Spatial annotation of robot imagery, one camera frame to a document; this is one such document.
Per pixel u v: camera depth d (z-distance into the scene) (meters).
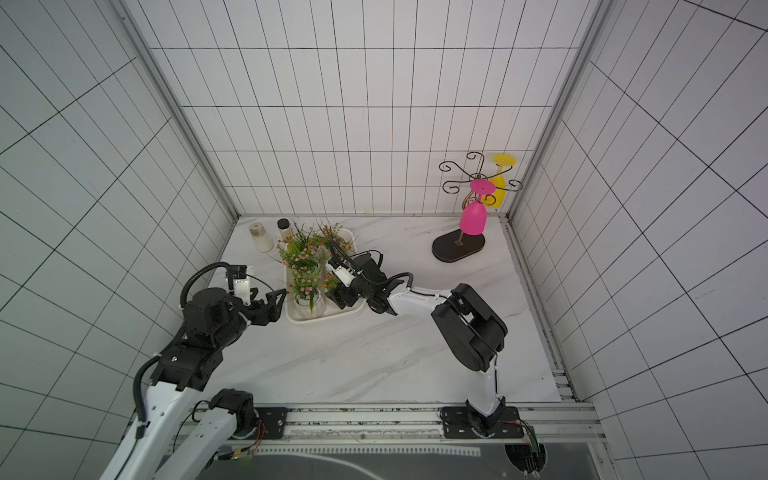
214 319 0.53
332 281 0.81
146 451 0.42
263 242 1.07
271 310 0.63
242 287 0.63
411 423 0.75
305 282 0.83
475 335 0.48
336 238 1.00
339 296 0.80
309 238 1.00
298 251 0.90
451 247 1.09
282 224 1.04
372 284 0.71
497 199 0.80
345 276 0.79
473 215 0.91
